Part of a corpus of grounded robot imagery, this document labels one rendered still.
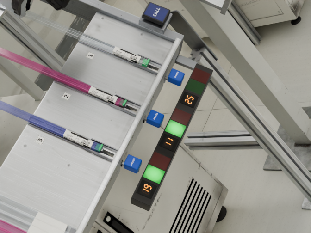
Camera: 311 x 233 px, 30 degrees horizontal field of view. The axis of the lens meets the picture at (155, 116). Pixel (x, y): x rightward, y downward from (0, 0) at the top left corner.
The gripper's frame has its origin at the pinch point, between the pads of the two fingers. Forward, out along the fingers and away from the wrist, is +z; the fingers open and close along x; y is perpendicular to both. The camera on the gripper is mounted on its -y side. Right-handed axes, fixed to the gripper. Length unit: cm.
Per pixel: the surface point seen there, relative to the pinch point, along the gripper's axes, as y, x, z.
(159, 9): -25.5, -11.5, -8.1
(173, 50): -32.2, -4.6, -7.0
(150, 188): -40.5, 24.7, -5.2
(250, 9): -53, -85, 65
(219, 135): -56, -13, 32
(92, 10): -12.2, -8.1, -0.6
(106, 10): -15.1, -8.3, -2.8
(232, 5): -46, -83, 65
